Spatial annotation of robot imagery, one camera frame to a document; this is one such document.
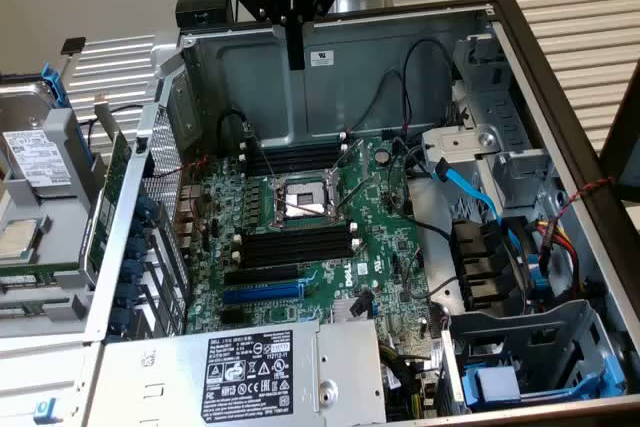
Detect long red black twisted wire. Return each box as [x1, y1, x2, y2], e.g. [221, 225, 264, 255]
[547, 176, 617, 228]

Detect silver bracket with black tip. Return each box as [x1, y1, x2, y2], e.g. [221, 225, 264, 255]
[56, 36, 88, 81]

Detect hard disk with white label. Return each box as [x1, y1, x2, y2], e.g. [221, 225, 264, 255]
[0, 81, 74, 199]

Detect grey steel PC case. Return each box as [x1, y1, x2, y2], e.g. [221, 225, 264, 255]
[82, 0, 640, 427]

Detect blue card retention clip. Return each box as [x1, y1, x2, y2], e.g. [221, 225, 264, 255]
[124, 235, 150, 262]
[121, 259, 146, 285]
[108, 306, 135, 334]
[116, 282, 142, 309]
[134, 195, 159, 222]

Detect blue SATA wire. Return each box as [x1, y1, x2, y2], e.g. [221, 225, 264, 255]
[435, 157, 526, 273]

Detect green Dell motherboard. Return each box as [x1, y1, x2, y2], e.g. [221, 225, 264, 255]
[184, 134, 446, 343]

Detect grey optical drive cage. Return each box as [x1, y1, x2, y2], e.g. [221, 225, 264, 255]
[419, 32, 561, 221]

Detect silver CPU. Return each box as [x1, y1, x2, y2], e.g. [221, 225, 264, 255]
[0, 218, 42, 264]

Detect black yellow supply wire bundle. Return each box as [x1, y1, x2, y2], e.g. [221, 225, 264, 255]
[378, 341, 441, 421]

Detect metal rear port block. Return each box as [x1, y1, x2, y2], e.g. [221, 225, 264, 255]
[172, 181, 206, 253]

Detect thin metal locking lever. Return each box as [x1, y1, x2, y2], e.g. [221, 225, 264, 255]
[335, 180, 375, 212]
[248, 130, 282, 184]

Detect thin dark wire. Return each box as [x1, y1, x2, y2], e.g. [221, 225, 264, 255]
[349, 71, 411, 133]

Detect blue expansion slot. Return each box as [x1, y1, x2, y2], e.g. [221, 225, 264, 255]
[222, 281, 305, 305]

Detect blue disk caddy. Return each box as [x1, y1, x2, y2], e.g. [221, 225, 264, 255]
[462, 356, 627, 411]

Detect grey disk bay cage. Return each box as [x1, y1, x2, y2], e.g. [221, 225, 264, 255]
[442, 299, 629, 416]

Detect yellow red power wire bundle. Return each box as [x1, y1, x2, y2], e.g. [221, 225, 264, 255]
[533, 216, 589, 301]

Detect blue plastic disk carrier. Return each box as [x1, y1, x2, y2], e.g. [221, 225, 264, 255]
[39, 63, 96, 168]

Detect green graphics card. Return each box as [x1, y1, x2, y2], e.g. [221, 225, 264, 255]
[82, 91, 136, 281]

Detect black motherboard wire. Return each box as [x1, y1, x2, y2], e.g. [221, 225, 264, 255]
[388, 135, 454, 244]

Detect short black expansion slot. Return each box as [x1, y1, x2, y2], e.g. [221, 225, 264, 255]
[218, 307, 247, 327]

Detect metal socket cover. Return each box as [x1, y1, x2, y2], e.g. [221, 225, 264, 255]
[329, 138, 372, 186]

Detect grey wire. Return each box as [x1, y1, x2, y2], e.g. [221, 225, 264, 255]
[398, 274, 460, 301]

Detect silver power supply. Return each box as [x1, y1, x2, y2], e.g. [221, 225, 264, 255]
[84, 319, 389, 427]

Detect black fan shroud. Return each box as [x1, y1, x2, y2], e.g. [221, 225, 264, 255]
[448, 216, 529, 313]

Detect black looped wire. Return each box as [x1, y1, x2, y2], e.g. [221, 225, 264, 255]
[401, 38, 455, 131]

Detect dark angled bar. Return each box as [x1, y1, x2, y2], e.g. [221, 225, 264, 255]
[598, 60, 640, 203]

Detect black rating label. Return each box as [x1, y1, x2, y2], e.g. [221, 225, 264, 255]
[200, 329, 296, 424]

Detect CPU socket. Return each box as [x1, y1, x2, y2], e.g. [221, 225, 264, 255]
[272, 169, 346, 228]

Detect black camera box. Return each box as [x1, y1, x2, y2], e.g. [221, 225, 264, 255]
[174, 0, 236, 31]

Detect long black expansion slot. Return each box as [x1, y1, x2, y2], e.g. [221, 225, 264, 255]
[223, 265, 301, 287]

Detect blue case latch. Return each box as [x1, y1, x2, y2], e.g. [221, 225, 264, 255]
[32, 397, 58, 424]

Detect short red black twisted wire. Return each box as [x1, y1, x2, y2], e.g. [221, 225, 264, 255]
[148, 155, 211, 179]

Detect black fan wire loop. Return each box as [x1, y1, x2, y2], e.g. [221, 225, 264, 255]
[215, 109, 251, 161]

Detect thin black wire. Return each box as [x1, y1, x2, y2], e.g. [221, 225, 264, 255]
[87, 104, 146, 148]

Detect silver chipset heatsink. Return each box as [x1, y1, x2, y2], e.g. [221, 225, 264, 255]
[330, 296, 377, 324]

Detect grey parts rack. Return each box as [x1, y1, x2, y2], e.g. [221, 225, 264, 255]
[0, 106, 104, 341]

